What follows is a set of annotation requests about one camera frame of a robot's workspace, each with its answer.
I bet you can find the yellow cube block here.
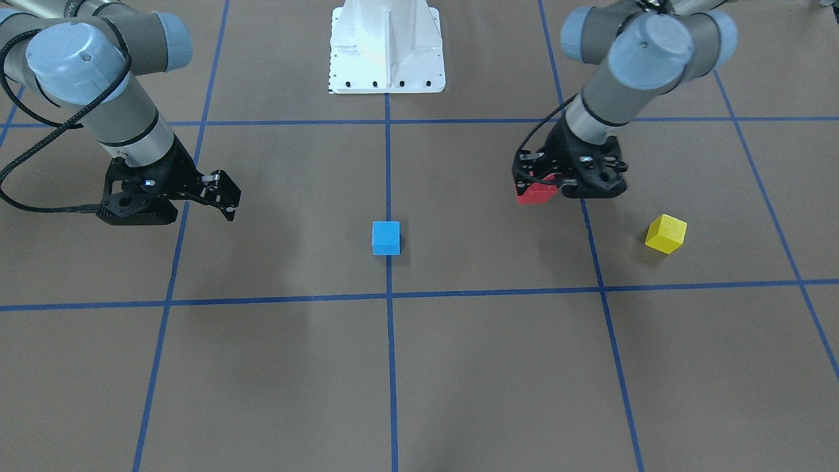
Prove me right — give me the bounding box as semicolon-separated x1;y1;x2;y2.
644;213;688;254

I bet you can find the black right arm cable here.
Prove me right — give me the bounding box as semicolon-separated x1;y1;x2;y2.
0;26;132;214

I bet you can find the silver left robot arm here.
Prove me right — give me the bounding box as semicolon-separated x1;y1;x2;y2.
511;1;738;205

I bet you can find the red cube block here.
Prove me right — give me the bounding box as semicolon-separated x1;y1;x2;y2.
513;172;558;205

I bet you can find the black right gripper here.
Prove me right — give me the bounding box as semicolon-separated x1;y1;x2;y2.
103;137;242;222

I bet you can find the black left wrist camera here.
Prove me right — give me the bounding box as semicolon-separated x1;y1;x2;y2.
561;156;627;199

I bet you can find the blue cube block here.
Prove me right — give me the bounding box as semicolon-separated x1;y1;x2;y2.
371;221;401;256

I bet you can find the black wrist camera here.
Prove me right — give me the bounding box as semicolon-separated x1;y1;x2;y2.
95;190;179;226
561;156;627;199

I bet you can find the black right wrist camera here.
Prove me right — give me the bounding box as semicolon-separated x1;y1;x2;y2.
95;190;179;226

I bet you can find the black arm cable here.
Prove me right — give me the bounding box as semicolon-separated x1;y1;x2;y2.
0;26;132;214
517;93;581;158

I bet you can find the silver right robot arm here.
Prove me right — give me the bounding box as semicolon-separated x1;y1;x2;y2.
2;1;242;226

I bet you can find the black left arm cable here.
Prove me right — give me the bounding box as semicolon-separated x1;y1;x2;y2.
517;93;581;158

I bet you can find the white pedestal column base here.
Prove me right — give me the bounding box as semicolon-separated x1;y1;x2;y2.
328;1;446;94

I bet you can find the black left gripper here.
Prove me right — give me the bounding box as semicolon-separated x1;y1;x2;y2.
512;118;623;196

